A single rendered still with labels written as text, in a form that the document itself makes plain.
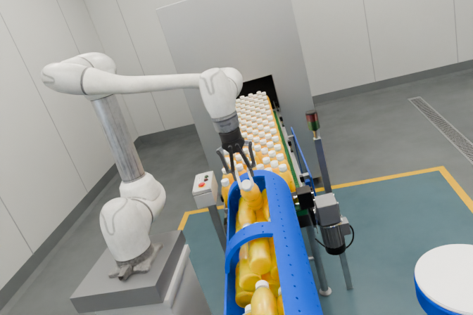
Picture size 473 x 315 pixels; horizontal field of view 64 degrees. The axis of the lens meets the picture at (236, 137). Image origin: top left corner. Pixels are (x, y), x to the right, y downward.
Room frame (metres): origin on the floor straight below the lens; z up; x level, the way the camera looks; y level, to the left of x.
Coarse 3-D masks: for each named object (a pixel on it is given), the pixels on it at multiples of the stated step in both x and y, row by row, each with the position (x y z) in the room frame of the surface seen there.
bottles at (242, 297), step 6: (258, 210) 1.38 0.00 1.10; (258, 216) 1.34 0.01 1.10; (240, 228) 1.32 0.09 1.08; (264, 276) 0.99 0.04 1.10; (270, 276) 0.98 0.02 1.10; (270, 282) 0.96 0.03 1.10; (276, 282) 0.96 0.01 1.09; (240, 288) 0.99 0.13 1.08; (270, 288) 0.96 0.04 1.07; (276, 288) 0.96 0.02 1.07; (240, 294) 0.97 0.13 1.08; (246, 294) 0.97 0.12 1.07; (252, 294) 0.97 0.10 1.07; (276, 294) 0.96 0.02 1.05; (240, 300) 0.97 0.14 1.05; (246, 300) 0.97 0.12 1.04; (240, 306) 0.97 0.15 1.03
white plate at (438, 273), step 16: (432, 256) 0.93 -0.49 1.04; (448, 256) 0.91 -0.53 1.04; (464, 256) 0.89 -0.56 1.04; (416, 272) 0.89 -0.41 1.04; (432, 272) 0.87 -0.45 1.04; (448, 272) 0.85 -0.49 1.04; (464, 272) 0.84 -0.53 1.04; (432, 288) 0.81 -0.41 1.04; (448, 288) 0.80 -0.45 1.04; (464, 288) 0.78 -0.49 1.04; (448, 304) 0.75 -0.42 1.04; (464, 304) 0.74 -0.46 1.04
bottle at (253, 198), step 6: (252, 186) 1.24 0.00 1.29; (240, 192) 1.28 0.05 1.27; (246, 192) 1.24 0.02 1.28; (252, 192) 1.24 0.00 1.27; (258, 192) 1.26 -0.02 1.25; (246, 198) 1.25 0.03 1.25; (252, 198) 1.25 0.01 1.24; (258, 198) 1.28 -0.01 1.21; (246, 204) 1.33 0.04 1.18; (252, 204) 1.29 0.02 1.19; (258, 204) 1.30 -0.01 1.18
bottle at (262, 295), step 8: (256, 288) 0.86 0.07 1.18; (264, 288) 0.84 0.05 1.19; (256, 296) 0.81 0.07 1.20; (264, 296) 0.80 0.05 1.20; (272, 296) 0.81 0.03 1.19; (256, 304) 0.78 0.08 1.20; (264, 304) 0.77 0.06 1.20; (272, 304) 0.78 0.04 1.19; (256, 312) 0.76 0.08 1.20; (264, 312) 0.75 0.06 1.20; (272, 312) 0.75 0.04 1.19
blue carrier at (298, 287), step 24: (288, 192) 1.38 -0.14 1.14; (288, 216) 1.16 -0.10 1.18; (240, 240) 1.04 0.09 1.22; (288, 240) 1.00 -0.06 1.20; (288, 264) 0.88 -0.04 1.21; (288, 288) 0.79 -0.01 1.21; (312, 288) 0.83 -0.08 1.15; (240, 312) 0.95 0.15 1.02; (288, 312) 0.71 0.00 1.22; (312, 312) 0.73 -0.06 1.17
